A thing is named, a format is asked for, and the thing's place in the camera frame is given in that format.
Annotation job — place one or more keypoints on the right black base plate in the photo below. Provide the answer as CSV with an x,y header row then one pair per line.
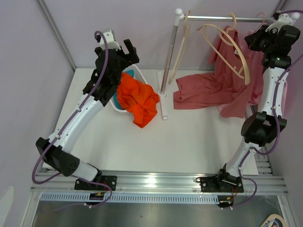
x,y
220,184

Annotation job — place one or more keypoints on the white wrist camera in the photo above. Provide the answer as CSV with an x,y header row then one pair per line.
x,y
281,20
107,35

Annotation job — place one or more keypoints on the beige wooden hanger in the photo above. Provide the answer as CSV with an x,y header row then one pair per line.
x,y
243,71
182,49

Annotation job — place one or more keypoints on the white slotted cable duct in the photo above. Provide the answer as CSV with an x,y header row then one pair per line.
x,y
131,198

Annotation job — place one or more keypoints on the white metal clothes rack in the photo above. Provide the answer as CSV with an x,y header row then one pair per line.
x,y
170,56

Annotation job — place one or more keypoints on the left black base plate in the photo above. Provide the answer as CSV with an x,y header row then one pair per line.
x,y
98,183

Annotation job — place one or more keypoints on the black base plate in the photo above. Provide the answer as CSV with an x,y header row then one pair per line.
x,y
98,183
220,184

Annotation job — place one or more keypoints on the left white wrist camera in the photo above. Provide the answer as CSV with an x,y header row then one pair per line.
x,y
107,35

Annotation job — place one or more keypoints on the white plastic basket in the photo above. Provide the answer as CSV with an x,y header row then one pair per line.
x,y
138,76

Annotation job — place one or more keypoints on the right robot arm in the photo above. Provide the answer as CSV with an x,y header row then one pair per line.
x,y
264,126

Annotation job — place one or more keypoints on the orange t shirt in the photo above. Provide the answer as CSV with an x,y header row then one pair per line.
x,y
137,98

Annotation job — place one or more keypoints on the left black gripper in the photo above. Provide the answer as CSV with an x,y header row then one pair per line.
x,y
130,58

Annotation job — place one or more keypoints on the round wooden object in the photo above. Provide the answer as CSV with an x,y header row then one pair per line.
x,y
274,220

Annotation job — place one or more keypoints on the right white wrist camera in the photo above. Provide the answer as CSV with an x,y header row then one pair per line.
x,y
281,20

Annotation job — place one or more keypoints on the light pink t shirt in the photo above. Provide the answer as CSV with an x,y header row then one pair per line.
x,y
256,71

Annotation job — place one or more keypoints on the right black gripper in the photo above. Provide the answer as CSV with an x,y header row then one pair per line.
x,y
252,40

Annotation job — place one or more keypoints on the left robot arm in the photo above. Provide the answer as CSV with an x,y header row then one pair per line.
x,y
56,149

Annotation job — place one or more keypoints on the teal t shirt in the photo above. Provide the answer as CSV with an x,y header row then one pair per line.
x,y
115,100

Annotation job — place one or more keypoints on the aluminium mounting rail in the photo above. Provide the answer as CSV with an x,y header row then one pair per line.
x,y
161,183

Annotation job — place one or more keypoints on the dusty red t shirt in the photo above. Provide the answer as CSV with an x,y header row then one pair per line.
x,y
216,88

